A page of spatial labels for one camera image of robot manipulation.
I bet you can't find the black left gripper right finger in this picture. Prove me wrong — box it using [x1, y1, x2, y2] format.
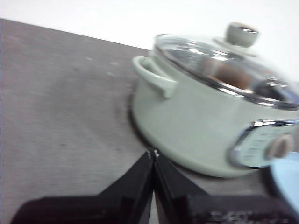
[153, 153, 299, 224]

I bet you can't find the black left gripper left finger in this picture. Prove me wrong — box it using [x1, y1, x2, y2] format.
[10, 150, 155, 224]

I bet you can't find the glass lid with green knob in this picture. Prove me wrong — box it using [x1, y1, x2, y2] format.
[154, 22, 299, 110]

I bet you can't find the pale green electric steamer pot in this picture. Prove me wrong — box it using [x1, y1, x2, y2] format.
[132, 56, 299, 178]

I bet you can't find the blue round plate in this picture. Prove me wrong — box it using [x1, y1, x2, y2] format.
[268, 150, 299, 212]

